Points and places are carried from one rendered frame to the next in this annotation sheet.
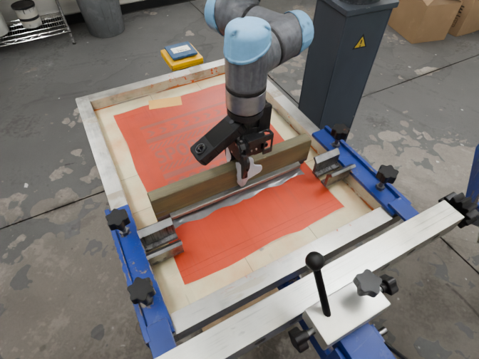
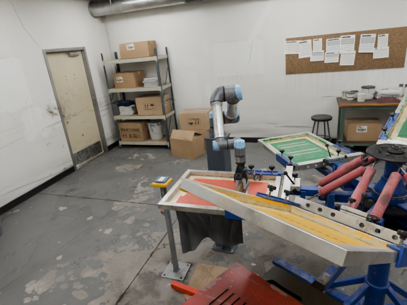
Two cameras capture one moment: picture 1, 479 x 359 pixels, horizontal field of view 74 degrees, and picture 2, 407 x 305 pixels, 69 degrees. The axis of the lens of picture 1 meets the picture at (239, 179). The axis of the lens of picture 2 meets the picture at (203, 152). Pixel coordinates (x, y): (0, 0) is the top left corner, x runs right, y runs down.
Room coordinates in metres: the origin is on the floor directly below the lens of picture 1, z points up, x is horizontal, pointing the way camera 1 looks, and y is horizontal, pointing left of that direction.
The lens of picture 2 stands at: (-0.76, 1.43, 2.01)
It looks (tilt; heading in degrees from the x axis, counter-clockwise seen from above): 21 degrees down; 319
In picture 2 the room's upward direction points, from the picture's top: 6 degrees counter-clockwise
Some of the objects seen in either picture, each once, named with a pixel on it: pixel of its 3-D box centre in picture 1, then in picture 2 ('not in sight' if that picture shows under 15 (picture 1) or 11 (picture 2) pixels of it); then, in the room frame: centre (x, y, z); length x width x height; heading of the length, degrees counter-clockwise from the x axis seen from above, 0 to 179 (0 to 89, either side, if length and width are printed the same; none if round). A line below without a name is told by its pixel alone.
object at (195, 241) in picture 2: not in sight; (210, 232); (0.56, 0.28, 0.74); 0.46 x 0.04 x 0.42; 28
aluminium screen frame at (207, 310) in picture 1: (214, 150); (223, 190); (0.61, 0.07, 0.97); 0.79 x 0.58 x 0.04; 28
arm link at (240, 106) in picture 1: (244, 96); (240, 158); (0.50, -0.01, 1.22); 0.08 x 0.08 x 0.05
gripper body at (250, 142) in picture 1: (247, 129); (241, 168); (0.50, -0.02, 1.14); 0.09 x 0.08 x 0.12; 118
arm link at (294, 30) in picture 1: (276, 35); (235, 143); (0.59, -0.07, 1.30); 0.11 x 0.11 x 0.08; 47
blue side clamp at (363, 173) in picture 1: (353, 172); (261, 175); (0.53, -0.29, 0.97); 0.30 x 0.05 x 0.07; 28
